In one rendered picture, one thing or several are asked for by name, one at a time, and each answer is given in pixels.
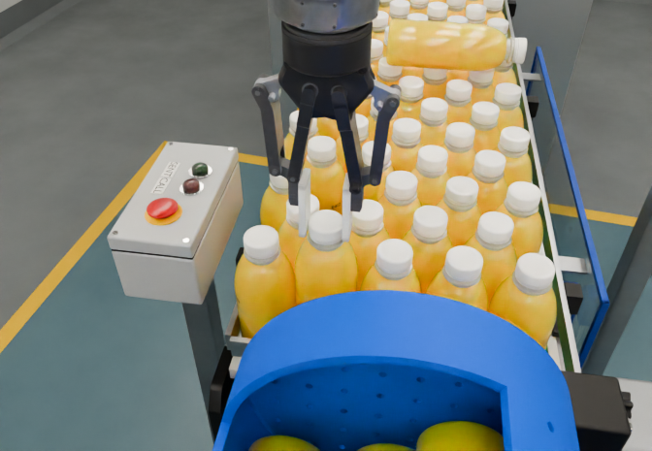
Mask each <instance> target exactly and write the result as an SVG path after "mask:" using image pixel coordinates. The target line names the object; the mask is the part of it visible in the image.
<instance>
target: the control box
mask: <svg viewBox="0 0 652 451"><path fill-rule="evenodd" d="M238 159H239V154H238V149H237V148H236V147H230V146H219V145H197V144H187V143H176V142H167V144H166V145H165V147H164V148H163V150H162V151H161V153H160V155H159V156H158V158H157V159H156V161H155V162H154V164H153V166H152V167H151V169H150V170H149V172H148V173H147V176H146V177H145V179H144V180H143V182H142V183H141V185H140V186H139V188H138V190H137V191H136V193H135V194H134V196H133V197H132V199H131V201H130V202H129V204H128V205H127V207H126V208H125V210H124V211H123V213H122V215H121V216H120V218H119V219H118V220H117V222H116V223H115V225H114V227H113V228H112V230H111V231H110V233H109V235H108V237H107V239H108V242H109V245H110V248H111V249H112V254H113V257H114V261H115V265H116V268H117V271H118V274H119V278H120V281H121V284H122V287H123V291H124V294H125V295H126V296H131V297H139V298H147V299H154V300H163V301H171V302H179V303H188V304H195V305H201V304H202V303H203V301H204V299H205V297H206V294H207V292H208V289H209V287H210V285H211V282H212V278H213V276H214V273H215V271H216V269H217V266H218V264H219V261H220V259H221V256H222V254H223V251H224V249H225V247H226V244H227V242H228V240H229V238H230V235H231V233H232V230H233V228H234V226H235V223H236V221H237V218H238V216H239V213H240V211H241V208H242V206H243V204H244V200H243V191H242V183H241V174H240V165H239V162H238ZM172 162H173V163H172ZM197 162H203V163H206V164H207V165H208V167H209V171H208V173H207V174H205V175H203V176H194V175H193V174H192V172H191V168H192V166H193V165H194V164H195V163H197ZM171 163H172V164H173V165H174V166H173V168H172V166H170V165H172V164H171ZM174 163H175V164H174ZM177 163H178V164H177ZM176 164H177V165H176ZM169 166H170V167H169ZM175 166H176V167H175ZM168 167H169V168H171V169H168ZM172 169H173V170H172ZM169 170H171V171H169ZM166 171H168V172H166ZM169 172H172V174H171V173H169ZM164 174H167V175H164ZM162 178H163V179H162ZM188 178H195V179H197V180H199V182H200V185H201V187H200V189H199V190H198V191H196V192H192V193H188V192H185V191H183V190H182V183H183V182H184V181H185V180H187V179H188ZM160 179H162V180H161V181H160ZM167 180H168V181H167ZM166 181H167V182H166ZM159 182H161V183H163V184H165V185H163V184H161V186H157V185H160V183H159ZM156 187H157V188H156ZM158 187H163V188H158ZM155 188H156V189H155ZM154 190H159V191H154ZM153 191H154V193H153ZM159 198H171V199H174V200H176V201H177V203H178V206H179V208H178V210H177V212H176V213H175V214H173V215H172V216H170V217H167V218H161V219H158V218H153V217H150V216H149V215H148V214H147V206H148V204H149V203H150V202H152V201H154V200H156V199H159Z"/></svg>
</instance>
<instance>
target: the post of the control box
mask: <svg viewBox="0 0 652 451"><path fill-rule="evenodd" d="M182 307H183V312H184V316H185V321H186V325H187V330H188V333H189V337H190V342H191V346H192V351H193V355H194V360H195V364H196V369H197V372H198V376H199V381H200V385H201V390H202V394H203V399H204V403H205V408H206V411H207V416H208V420H209V424H210V429H211V433H212V425H211V420H210V416H209V400H210V389H211V384H212V379H213V376H214V373H215V370H216V368H217V365H218V362H219V359H220V356H221V353H222V350H223V348H224V346H225V341H224V335H223V330H222V324H221V318H220V312H219V306H218V300H217V295H216V289H215V283H214V277H213V278H212V282H211V285H210V287H209V289H208V292H207V294H206V297H205V299H204V301H203V303H202V304H201V305H195V304H188V303H182ZM212 441H213V445H214V438H213V433H212Z"/></svg>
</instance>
